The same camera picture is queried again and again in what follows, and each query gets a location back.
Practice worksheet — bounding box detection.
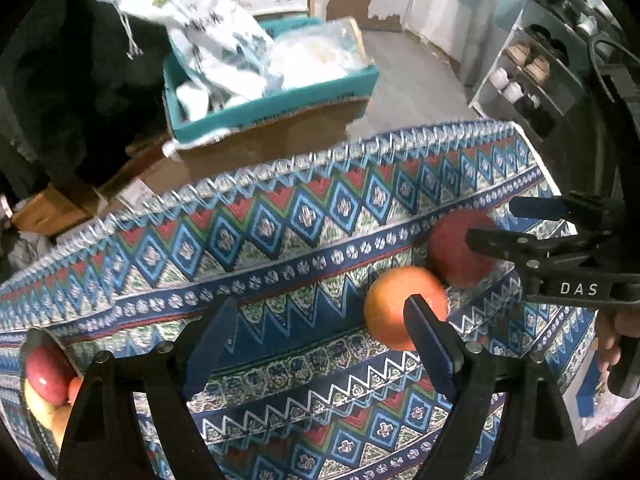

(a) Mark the orange persimmon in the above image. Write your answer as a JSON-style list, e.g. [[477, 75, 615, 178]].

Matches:
[[363, 266, 448, 351]]

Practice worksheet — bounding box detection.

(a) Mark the dark red apple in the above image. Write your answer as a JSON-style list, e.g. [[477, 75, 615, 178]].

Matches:
[[25, 344, 77, 406]]

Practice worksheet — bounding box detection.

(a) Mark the small tangerine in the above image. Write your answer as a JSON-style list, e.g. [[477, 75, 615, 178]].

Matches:
[[67, 376, 82, 405]]

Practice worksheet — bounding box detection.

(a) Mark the person's right hand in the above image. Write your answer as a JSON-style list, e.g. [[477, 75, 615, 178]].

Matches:
[[594, 310, 640, 378]]

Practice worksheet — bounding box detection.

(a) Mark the patterned blue tablecloth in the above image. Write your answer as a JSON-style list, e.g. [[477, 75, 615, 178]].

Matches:
[[1, 120, 574, 479]]

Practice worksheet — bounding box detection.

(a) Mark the shoe rack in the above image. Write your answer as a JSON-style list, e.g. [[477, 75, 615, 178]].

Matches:
[[470, 0, 626, 139]]

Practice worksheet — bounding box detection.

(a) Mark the dark glass bowl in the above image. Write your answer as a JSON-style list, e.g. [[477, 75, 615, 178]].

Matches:
[[18, 328, 82, 476]]

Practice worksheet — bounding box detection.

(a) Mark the small flat cardboard box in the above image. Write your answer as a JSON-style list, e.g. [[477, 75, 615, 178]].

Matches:
[[96, 138, 191, 214]]

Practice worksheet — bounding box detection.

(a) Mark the brown cardboard box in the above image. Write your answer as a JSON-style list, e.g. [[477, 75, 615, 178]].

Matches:
[[157, 98, 368, 185]]

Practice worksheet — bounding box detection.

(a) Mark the wooden drawer box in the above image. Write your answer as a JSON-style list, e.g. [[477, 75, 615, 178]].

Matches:
[[11, 186, 90, 237]]

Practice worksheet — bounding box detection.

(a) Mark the pile of grey clothes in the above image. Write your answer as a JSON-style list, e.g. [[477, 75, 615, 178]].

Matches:
[[0, 194, 52, 283]]

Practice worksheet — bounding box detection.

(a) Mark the teal cardboard box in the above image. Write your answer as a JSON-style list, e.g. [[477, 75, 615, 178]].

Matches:
[[164, 16, 378, 148]]

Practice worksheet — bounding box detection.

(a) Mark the clear plastic bag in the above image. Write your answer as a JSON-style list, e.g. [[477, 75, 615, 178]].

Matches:
[[266, 16, 374, 90]]

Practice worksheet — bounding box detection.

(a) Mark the white printed rice bag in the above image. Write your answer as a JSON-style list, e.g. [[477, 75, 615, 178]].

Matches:
[[98, 0, 273, 118]]

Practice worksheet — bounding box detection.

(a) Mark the black hanging coat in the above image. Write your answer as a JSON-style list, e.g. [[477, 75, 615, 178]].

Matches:
[[1, 0, 170, 200]]

